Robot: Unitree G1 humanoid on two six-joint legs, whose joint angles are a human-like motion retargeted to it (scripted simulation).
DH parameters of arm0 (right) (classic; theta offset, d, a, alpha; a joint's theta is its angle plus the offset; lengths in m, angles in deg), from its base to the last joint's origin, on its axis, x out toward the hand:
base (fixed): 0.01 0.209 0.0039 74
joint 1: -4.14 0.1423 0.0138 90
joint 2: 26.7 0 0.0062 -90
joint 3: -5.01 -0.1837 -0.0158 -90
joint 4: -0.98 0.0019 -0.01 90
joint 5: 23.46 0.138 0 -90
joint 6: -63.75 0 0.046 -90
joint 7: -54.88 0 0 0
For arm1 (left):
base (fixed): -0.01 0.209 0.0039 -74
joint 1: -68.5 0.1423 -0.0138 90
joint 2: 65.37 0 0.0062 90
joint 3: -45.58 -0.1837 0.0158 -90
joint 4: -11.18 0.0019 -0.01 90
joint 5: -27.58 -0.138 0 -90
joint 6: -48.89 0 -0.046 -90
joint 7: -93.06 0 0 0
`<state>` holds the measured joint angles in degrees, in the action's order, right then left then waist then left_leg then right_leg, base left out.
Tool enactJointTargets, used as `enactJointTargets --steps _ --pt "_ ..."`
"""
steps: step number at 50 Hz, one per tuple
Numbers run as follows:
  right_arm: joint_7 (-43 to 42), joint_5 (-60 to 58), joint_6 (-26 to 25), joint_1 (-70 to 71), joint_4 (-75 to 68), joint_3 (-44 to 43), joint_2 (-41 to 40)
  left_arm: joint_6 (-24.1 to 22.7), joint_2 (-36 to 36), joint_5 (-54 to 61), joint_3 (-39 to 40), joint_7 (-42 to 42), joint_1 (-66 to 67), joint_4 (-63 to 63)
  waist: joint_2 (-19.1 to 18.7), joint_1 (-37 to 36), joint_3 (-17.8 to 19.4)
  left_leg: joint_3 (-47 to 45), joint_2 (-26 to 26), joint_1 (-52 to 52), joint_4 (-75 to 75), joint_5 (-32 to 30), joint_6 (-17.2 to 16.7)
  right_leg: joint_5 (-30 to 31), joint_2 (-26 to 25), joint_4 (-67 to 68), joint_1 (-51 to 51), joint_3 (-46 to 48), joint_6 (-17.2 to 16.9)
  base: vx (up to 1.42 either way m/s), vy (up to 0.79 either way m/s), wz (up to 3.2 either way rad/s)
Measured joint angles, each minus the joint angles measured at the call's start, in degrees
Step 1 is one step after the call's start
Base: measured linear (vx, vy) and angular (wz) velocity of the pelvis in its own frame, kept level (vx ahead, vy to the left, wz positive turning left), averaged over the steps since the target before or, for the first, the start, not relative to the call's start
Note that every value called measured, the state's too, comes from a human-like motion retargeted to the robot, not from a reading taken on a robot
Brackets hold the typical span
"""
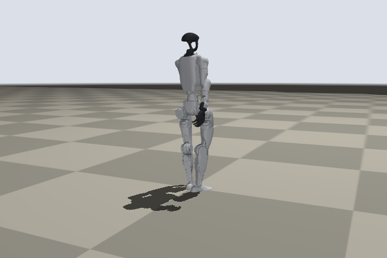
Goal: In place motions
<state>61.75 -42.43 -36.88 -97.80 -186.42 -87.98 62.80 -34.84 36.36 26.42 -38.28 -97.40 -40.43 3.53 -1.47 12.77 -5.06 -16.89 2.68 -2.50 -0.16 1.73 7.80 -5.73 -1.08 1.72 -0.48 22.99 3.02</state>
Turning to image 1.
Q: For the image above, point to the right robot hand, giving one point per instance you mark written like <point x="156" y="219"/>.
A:
<point x="201" y="116"/>

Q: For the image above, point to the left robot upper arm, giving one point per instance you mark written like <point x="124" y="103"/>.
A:
<point x="177" y="65"/>

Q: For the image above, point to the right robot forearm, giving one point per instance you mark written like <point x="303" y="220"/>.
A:
<point x="205" y="93"/>

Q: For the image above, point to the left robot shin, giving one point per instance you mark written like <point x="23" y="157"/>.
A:
<point x="188" y="165"/>

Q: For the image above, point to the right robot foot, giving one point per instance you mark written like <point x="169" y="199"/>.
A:
<point x="199" y="189"/>

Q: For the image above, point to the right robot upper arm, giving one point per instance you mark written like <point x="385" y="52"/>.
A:
<point x="202" y="62"/>

